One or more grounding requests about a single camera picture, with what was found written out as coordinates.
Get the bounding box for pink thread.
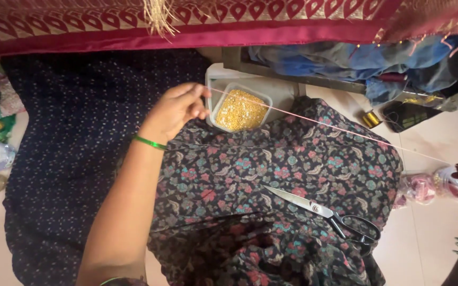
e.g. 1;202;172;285
204;86;453;165

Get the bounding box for golden thread tassel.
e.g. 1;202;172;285
143;0;180;39

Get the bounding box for white plastic box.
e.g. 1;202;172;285
205;63;300;128

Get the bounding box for black phone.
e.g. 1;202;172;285
382;100;443;133

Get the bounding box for clear bags of pink trim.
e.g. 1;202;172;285
392;166;458;210

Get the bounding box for gold thread spool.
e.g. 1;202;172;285
362;110;383;129

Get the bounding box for person's floral dress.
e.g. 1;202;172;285
146;95;404;286

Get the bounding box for golden beads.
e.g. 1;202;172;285
215;89;269;132

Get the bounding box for red saree with gold border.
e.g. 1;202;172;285
0;0;458;60

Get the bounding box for green bangle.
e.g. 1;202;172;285
133;134;168;151

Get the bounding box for steel scissors with black handles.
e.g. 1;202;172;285
263;185;382;246

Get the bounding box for clear plastic bead tub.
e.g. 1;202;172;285
209;82;274;133

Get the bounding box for person's left hand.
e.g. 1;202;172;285
139;83;212;145

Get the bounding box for dark blue dotted cloth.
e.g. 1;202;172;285
0;48;214;286

